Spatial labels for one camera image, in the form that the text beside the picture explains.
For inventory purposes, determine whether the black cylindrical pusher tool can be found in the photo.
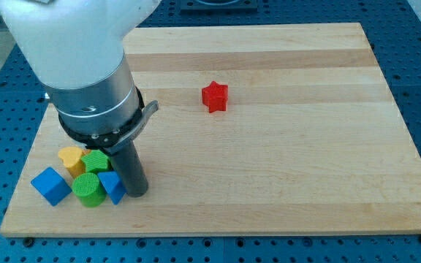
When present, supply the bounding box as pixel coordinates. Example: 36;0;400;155
110;141;148;197

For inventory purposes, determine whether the blue cube block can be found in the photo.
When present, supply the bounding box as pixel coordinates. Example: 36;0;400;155
31;167;72;206

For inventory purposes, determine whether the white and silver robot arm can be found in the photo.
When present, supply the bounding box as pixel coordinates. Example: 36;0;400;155
0;0;159;197

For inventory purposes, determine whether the green star block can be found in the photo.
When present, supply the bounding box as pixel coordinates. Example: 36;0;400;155
81;150;112;174

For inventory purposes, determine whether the red star block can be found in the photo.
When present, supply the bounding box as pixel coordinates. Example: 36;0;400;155
201;81;228;113

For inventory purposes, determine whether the blue triangle block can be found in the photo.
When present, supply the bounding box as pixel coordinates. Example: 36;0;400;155
98;171;126;205

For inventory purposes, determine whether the green cylinder block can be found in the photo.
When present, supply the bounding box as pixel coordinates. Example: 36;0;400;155
72;172;107;207

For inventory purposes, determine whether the yellow heart block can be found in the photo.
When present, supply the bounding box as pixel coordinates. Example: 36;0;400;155
58;146;86;179

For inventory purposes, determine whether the wooden board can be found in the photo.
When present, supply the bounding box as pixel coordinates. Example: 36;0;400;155
0;23;421;238

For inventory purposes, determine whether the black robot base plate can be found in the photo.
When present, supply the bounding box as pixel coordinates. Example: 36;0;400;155
178;0;259;11

